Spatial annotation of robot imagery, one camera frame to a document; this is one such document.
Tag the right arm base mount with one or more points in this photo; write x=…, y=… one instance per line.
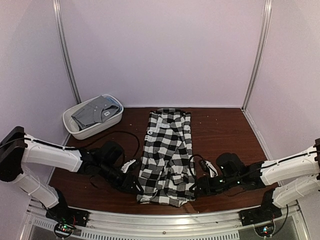
x=259, y=214

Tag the aluminium front rail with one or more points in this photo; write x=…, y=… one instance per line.
x=220, y=225

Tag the left aluminium post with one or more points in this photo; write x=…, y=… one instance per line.
x=64, y=50

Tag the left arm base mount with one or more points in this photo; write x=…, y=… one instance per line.
x=72, y=217

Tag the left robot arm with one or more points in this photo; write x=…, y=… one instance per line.
x=18, y=149

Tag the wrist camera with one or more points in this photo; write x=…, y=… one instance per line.
x=207, y=167
x=130, y=165

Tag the white plastic bin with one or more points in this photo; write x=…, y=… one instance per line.
x=72, y=127

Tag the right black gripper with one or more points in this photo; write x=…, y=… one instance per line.
x=204, y=191

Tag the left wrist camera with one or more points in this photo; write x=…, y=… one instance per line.
x=130, y=165

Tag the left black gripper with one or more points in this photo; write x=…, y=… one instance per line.
x=127, y=182

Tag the black white plaid shirt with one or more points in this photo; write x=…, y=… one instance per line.
x=167, y=167

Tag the right aluminium post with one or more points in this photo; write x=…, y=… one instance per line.
x=264, y=30

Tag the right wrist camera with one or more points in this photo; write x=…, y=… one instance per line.
x=207, y=167

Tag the aluminium post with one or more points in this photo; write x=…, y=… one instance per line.
x=264, y=30
x=64, y=50

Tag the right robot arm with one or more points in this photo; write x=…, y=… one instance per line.
x=303, y=168

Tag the grey folded shirt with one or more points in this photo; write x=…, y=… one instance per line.
x=97, y=111

